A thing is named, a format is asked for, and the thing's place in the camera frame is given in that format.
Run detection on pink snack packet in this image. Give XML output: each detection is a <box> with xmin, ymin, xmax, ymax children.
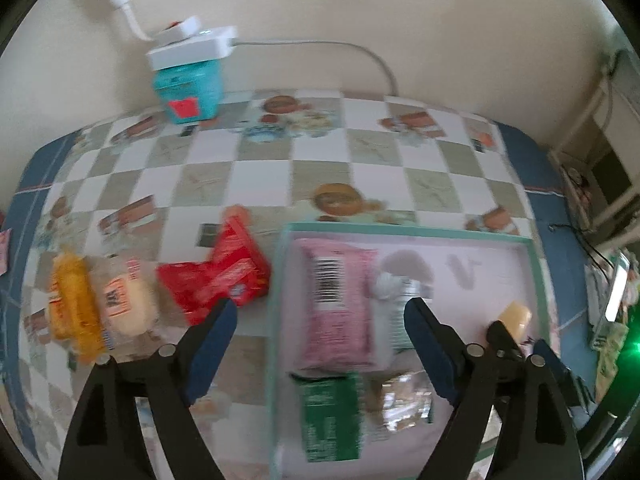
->
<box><xmin>292</xmin><ymin>239</ymin><xmax>379</xmax><ymax>372</ymax></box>

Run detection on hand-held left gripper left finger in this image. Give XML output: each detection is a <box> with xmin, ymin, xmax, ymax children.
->
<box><xmin>57</xmin><ymin>297</ymin><xmax>239</xmax><ymax>480</ymax></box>

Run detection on round waffle-pattern cake packet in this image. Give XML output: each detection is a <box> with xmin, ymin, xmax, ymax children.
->
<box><xmin>367</xmin><ymin>371</ymin><xmax>433</xmax><ymax>433</ymax></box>

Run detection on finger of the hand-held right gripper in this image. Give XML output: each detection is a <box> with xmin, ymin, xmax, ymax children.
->
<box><xmin>485</xmin><ymin>320</ymin><xmax>527</xmax><ymax>361</ymax></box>
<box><xmin>532</xmin><ymin>339</ymin><xmax>582</xmax><ymax>401</ymax></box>

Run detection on long yellow cake packet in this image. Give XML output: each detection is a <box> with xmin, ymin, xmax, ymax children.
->
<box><xmin>50</xmin><ymin>252</ymin><xmax>108</xmax><ymax>363</ymax></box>

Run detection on checkered printed tablecloth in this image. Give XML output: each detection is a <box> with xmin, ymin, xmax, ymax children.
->
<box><xmin>0</xmin><ymin>89</ymin><xmax>601</xmax><ymax>480</ymax></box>

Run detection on pale yellow pudding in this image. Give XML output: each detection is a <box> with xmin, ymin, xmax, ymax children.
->
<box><xmin>497</xmin><ymin>301</ymin><xmax>534</xmax><ymax>341</ymax></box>

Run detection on black cable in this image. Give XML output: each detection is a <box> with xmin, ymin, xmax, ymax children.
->
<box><xmin>547</xmin><ymin>222</ymin><xmax>617</xmax><ymax>272</ymax></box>

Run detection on white tray with teal rim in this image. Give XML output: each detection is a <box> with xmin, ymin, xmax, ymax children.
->
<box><xmin>265</xmin><ymin>221</ymin><xmax>556</xmax><ymax>480</ymax></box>

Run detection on white power strip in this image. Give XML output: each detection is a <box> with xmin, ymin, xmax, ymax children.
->
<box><xmin>146</xmin><ymin>16</ymin><xmax>238</xmax><ymax>72</ymax></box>

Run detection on round white bun packet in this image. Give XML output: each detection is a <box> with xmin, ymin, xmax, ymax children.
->
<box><xmin>90</xmin><ymin>257</ymin><xmax>161</xmax><ymax>348</ymax></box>

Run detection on large red snack packet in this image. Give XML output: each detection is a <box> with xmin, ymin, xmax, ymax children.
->
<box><xmin>156</xmin><ymin>205</ymin><xmax>273</xmax><ymax>326</ymax></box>

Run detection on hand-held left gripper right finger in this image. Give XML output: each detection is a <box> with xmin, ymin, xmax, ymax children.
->
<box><xmin>402</xmin><ymin>296</ymin><xmax>584</xmax><ymax>480</ymax></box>

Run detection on teal box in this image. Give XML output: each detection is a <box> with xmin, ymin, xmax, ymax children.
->
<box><xmin>151</xmin><ymin>57</ymin><xmax>224</xmax><ymax>125</ymax></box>

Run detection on green snack packet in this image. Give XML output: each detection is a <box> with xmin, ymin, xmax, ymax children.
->
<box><xmin>292</xmin><ymin>371</ymin><xmax>366</xmax><ymax>463</ymax></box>

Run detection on beige snack packet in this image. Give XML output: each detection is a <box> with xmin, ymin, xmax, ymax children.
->
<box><xmin>375</xmin><ymin>270</ymin><xmax>436</xmax><ymax>353</ymax></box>

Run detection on white shelf rack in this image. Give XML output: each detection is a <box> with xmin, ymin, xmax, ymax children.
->
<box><xmin>547</xmin><ymin>50</ymin><xmax>640</xmax><ymax>231</ymax></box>

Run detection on grey power cable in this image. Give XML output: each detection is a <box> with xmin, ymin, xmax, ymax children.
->
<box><xmin>232</xmin><ymin>37</ymin><xmax>399</xmax><ymax>99</ymax></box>

